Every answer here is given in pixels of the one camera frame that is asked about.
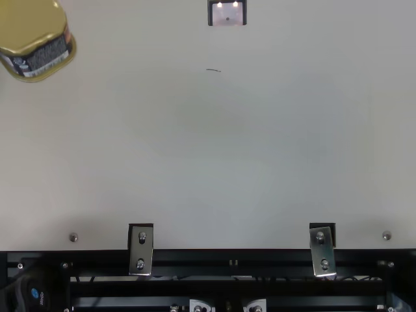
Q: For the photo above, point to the small square scanner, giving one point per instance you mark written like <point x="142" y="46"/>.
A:
<point x="227" y="14"/>

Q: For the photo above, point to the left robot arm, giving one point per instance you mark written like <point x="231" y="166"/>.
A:
<point x="32" y="291"/>

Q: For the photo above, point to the gold rectangular tin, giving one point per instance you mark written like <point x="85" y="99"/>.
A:
<point x="29" y="22"/>

